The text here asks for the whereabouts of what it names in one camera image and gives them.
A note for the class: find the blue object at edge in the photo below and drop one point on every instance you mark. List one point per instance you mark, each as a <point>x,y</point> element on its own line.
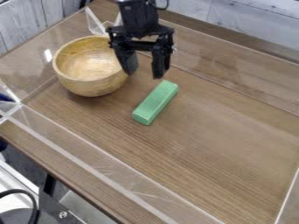
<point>6,98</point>

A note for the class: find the black table leg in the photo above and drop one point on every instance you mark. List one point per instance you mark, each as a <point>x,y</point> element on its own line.
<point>50,184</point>

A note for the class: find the brown wooden bowl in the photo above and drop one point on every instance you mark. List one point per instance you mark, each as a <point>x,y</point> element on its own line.
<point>87,68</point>

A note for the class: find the green rectangular block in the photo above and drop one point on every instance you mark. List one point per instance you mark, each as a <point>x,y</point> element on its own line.
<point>154,103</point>

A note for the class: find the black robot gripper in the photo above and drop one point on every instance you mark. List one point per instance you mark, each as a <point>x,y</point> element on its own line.
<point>142,34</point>

